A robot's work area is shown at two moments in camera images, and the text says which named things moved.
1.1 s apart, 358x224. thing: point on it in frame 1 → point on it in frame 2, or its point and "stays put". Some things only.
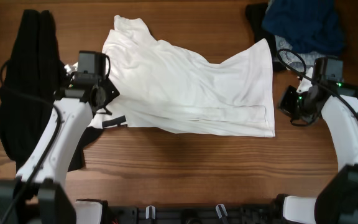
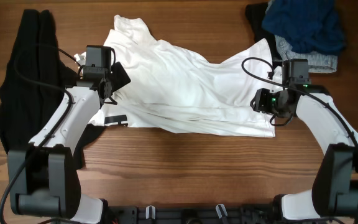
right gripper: (285, 105) → (261, 102)
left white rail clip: (147, 211) stays put
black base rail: (210, 214) stays put
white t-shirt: (161, 85) stays put
